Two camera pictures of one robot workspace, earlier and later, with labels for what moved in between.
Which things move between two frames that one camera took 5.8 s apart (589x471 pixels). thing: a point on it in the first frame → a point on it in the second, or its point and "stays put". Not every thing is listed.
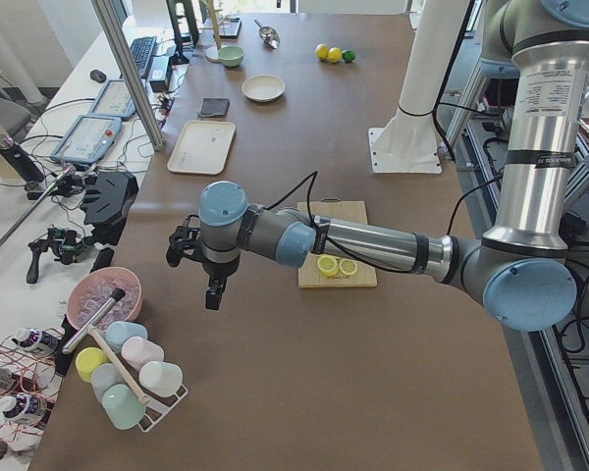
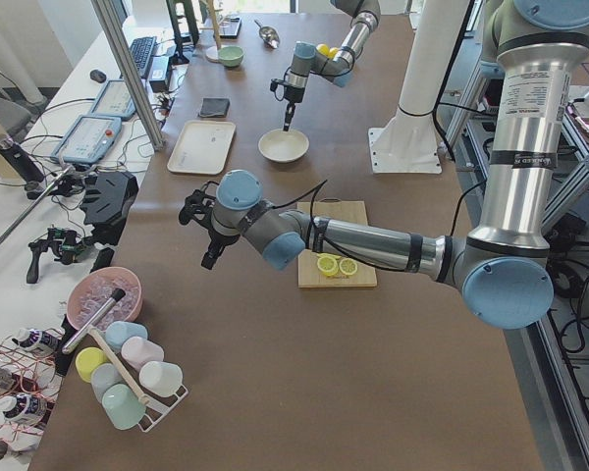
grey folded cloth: (214, 107) stays put
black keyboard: (140, 51) stays put
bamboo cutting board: (309, 275) stays put
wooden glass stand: (212, 52) stays put
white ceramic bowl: (262, 87) → (283, 146)
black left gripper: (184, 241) → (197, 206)
